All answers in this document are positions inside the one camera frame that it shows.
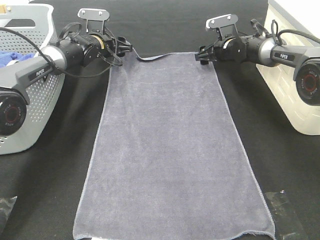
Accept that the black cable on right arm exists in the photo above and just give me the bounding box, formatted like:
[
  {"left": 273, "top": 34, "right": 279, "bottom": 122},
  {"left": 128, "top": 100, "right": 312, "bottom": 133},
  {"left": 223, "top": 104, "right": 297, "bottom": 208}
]
[{"left": 249, "top": 18, "right": 320, "bottom": 47}]

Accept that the clear tape strip right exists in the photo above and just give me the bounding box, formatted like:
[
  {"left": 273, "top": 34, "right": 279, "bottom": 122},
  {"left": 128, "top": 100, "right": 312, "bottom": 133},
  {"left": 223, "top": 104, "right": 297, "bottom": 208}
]
[{"left": 264, "top": 190, "right": 309, "bottom": 240}]

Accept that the grey perforated laundry basket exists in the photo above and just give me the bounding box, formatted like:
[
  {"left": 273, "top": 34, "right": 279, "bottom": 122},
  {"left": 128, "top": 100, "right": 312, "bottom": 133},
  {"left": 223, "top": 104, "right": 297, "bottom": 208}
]
[{"left": 0, "top": 0, "right": 65, "bottom": 155}]

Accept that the grey-purple towel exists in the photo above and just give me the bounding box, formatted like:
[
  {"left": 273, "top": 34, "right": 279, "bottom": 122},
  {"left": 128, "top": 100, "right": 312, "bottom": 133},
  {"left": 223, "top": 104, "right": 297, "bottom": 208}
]
[{"left": 73, "top": 51, "right": 275, "bottom": 240}]

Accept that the blue towel in basket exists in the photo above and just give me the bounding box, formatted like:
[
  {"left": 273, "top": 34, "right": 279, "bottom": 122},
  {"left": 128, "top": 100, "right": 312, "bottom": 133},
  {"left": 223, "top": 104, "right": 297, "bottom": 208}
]
[{"left": 0, "top": 51, "right": 35, "bottom": 68}]

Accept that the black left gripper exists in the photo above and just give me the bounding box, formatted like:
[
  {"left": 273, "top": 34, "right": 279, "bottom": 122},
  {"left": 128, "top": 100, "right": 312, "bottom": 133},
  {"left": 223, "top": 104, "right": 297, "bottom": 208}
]
[{"left": 82, "top": 34, "right": 133, "bottom": 67}]

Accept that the clear tape strip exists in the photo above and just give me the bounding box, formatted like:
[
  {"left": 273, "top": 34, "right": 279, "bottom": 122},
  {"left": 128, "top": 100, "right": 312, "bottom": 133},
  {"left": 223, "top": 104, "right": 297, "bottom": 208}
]
[
  {"left": 0, "top": 196, "right": 18, "bottom": 234},
  {"left": 264, "top": 190, "right": 309, "bottom": 240}
]

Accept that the black table cloth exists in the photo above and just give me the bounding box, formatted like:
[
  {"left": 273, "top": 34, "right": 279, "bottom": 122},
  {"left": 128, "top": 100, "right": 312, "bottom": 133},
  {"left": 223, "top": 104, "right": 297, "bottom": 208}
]
[{"left": 0, "top": 0, "right": 320, "bottom": 240}]

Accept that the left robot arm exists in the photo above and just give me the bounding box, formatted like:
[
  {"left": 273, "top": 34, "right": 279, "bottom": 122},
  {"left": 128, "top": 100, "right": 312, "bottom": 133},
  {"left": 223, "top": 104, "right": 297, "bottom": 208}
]
[{"left": 0, "top": 32, "right": 133, "bottom": 136}]

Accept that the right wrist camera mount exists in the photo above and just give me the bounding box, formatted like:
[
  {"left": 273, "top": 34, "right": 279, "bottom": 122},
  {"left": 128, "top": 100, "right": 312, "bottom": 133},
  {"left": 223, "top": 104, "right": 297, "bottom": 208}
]
[{"left": 205, "top": 14, "right": 239, "bottom": 41}]

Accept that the clear tape strip left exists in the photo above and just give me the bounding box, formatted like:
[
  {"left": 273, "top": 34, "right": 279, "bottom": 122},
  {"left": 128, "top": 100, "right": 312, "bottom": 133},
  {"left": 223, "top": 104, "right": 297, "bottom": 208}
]
[{"left": 0, "top": 196, "right": 18, "bottom": 234}]

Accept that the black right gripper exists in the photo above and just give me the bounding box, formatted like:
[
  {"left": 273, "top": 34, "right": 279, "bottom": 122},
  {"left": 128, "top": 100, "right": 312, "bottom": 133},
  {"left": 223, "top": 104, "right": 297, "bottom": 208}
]
[{"left": 194, "top": 37, "right": 247, "bottom": 65}]

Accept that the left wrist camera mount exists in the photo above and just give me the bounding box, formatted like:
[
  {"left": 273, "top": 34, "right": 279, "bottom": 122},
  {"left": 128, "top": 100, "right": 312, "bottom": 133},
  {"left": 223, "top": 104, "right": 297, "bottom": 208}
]
[{"left": 77, "top": 8, "right": 110, "bottom": 33}]

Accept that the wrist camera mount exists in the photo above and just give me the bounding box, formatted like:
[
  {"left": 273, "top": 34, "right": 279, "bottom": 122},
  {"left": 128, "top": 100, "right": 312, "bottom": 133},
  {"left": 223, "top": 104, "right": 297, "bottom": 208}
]
[
  {"left": 205, "top": 14, "right": 239, "bottom": 41},
  {"left": 77, "top": 8, "right": 110, "bottom": 33}
]

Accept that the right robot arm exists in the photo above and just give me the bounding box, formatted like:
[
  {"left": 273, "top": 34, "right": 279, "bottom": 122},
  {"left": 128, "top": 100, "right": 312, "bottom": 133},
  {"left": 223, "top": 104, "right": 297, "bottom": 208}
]
[{"left": 195, "top": 35, "right": 320, "bottom": 106}]

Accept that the cream plastic storage bin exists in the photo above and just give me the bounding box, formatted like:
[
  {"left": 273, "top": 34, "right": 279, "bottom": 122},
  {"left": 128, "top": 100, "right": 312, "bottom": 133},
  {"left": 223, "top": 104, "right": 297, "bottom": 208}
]
[{"left": 256, "top": 0, "right": 320, "bottom": 136}]

